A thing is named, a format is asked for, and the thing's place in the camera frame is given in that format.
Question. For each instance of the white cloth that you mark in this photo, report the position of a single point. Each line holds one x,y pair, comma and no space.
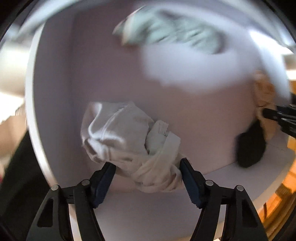
142,149

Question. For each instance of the light green cloth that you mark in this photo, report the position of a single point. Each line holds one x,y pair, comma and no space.
149,25

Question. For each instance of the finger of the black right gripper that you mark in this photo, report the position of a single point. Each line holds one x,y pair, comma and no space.
281,114

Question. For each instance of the black soft item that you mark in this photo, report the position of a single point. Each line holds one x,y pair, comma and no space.
250,145

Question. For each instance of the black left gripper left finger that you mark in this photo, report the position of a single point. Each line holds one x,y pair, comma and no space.
52,221

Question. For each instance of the beige cloth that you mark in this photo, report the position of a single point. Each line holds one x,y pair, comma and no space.
264,94

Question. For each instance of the white open drawer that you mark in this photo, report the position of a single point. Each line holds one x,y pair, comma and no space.
205,99

